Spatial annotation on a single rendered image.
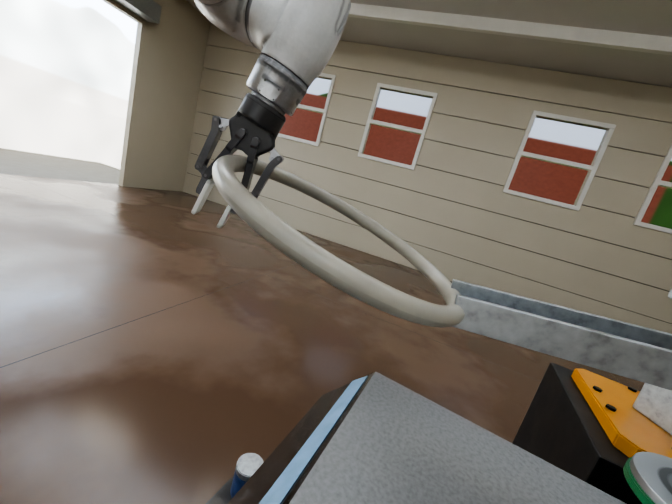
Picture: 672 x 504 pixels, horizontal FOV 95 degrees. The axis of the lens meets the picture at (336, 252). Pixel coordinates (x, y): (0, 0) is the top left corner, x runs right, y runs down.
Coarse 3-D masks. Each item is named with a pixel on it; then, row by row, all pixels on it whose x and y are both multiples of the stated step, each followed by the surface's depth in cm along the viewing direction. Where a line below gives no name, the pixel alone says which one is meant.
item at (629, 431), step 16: (576, 368) 121; (576, 384) 115; (592, 384) 110; (608, 384) 114; (592, 400) 101; (608, 400) 101; (624, 400) 104; (608, 416) 91; (624, 416) 93; (640, 416) 96; (608, 432) 87; (624, 432) 84; (640, 432) 87; (656, 432) 89; (624, 448) 81; (640, 448) 79; (656, 448) 81
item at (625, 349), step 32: (480, 288) 55; (480, 320) 46; (512, 320) 44; (544, 320) 43; (576, 320) 51; (608, 320) 50; (544, 352) 43; (576, 352) 42; (608, 352) 41; (640, 352) 40
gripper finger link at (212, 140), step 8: (216, 120) 52; (216, 128) 52; (208, 136) 53; (216, 136) 53; (208, 144) 53; (216, 144) 55; (200, 152) 53; (208, 152) 53; (200, 160) 54; (208, 160) 56; (200, 168) 54
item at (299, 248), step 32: (224, 160) 45; (224, 192) 38; (320, 192) 75; (256, 224) 34; (288, 224) 35; (288, 256) 34; (320, 256) 33; (416, 256) 70; (352, 288) 33; (384, 288) 34; (448, 288) 57; (416, 320) 37; (448, 320) 40
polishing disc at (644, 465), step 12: (636, 456) 52; (648, 456) 53; (660, 456) 54; (636, 468) 49; (648, 468) 50; (660, 468) 51; (636, 480) 48; (648, 480) 47; (660, 480) 48; (648, 492) 46; (660, 492) 45
